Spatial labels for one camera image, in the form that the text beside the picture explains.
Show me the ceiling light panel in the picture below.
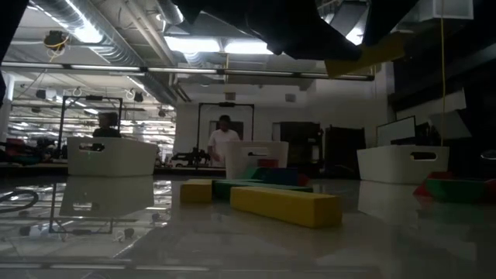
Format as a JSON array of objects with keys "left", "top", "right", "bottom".
[{"left": 164, "top": 36, "right": 274, "bottom": 55}]

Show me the white plastic table sheet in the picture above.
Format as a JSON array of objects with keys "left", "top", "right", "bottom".
[{"left": 0, "top": 166, "right": 496, "bottom": 279}]

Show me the green bar block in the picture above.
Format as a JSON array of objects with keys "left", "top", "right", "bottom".
[{"left": 212, "top": 179, "right": 314, "bottom": 202}]

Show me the yellow bar block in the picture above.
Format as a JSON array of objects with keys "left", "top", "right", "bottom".
[
  {"left": 180, "top": 178, "right": 214, "bottom": 205},
  {"left": 324, "top": 32, "right": 407, "bottom": 79},
  {"left": 229, "top": 185, "right": 343, "bottom": 229}
]

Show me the person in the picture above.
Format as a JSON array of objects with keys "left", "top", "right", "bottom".
[
  {"left": 206, "top": 114, "right": 241, "bottom": 168},
  {"left": 91, "top": 111, "right": 122, "bottom": 139}
]

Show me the white board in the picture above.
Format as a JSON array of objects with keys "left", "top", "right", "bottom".
[{"left": 376, "top": 115, "right": 417, "bottom": 147}]

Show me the grey horizontal rail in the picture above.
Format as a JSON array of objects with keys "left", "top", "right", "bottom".
[{"left": 0, "top": 60, "right": 376, "bottom": 81}]

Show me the red black background equipment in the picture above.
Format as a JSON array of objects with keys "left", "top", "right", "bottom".
[{"left": 0, "top": 137, "right": 53, "bottom": 167}]

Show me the black yellow cable reel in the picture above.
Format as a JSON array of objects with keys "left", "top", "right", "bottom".
[{"left": 42, "top": 29, "right": 71, "bottom": 52}]

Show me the white ceiling box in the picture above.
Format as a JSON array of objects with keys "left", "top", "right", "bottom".
[{"left": 418, "top": 0, "right": 474, "bottom": 22}]

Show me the white plastic bin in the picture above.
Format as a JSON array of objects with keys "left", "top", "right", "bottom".
[
  {"left": 223, "top": 140, "right": 290, "bottom": 180},
  {"left": 66, "top": 136, "right": 159, "bottom": 178},
  {"left": 356, "top": 145, "right": 450, "bottom": 185}
]

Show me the silver round ventilation duct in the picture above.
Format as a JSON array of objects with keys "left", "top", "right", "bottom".
[
  {"left": 29, "top": 0, "right": 183, "bottom": 105},
  {"left": 157, "top": 0, "right": 185, "bottom": 25}
]

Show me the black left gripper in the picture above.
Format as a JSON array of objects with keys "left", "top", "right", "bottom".
[{"left": 174, "top": 0, "right": 364, "bottom": 62}]

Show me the grey white panel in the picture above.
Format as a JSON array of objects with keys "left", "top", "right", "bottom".
[{"left": 428, "top": 110, "right": 473, "bottom": 140}]

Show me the white column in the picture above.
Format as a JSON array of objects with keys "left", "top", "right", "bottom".
[{"left": 0, "top": 72, "right": 16, "bottom": 141}]

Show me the dark cabinet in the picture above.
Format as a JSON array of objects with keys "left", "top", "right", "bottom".
[
  {"left": 278, "top": 121, "right": 323, "bottom": 168},
  {"left": 324, "top": 126, "right": 367, "bottom": 180}
]

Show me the black station frame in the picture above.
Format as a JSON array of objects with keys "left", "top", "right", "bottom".
[
  {"left": 196, "top": 102, "right": 256, "bottom": 168},
  {"left": 57, "top": 95, "right": 124, "bottom": 160}
]

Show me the green cube block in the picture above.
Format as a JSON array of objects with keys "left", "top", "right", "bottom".
[
  {"left": 242, "top": 167, "right": 268, "bottom": 182},
  {"left": 425, "top": 177, "right": 487, "bottom": 205}
]

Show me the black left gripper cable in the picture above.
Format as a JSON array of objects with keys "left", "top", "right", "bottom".
[{"left": 0, "top": 188, "right": 40, "bottom": 214}]

